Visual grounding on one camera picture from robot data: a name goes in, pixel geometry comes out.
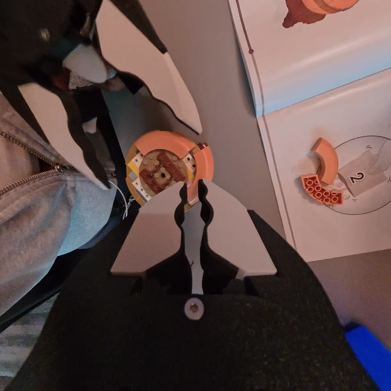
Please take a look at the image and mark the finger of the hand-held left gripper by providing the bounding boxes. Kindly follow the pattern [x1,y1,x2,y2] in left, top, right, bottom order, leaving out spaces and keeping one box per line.
[19,83,110,190]
[96,0,203,135]

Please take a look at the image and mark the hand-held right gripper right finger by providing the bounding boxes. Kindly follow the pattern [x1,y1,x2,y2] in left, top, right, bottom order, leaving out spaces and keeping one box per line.
[199,180,277,283]

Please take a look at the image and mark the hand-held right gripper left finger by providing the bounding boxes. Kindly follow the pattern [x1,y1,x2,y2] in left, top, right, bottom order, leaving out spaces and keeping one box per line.
[111,182,187,277]

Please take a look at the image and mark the brick pot model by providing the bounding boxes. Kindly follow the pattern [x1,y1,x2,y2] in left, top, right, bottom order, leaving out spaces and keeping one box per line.
[125,130,215,211]

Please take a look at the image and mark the tan round plate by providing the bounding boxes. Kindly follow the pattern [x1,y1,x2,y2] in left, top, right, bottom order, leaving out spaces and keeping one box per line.
[139,150,197,195]

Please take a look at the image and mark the blue plastic bin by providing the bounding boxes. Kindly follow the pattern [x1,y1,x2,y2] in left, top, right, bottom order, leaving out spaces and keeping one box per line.
[342,324,391,391]

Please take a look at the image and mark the white instruction booklet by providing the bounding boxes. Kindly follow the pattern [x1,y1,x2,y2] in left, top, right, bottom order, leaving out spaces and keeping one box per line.
[229,0,391,263]

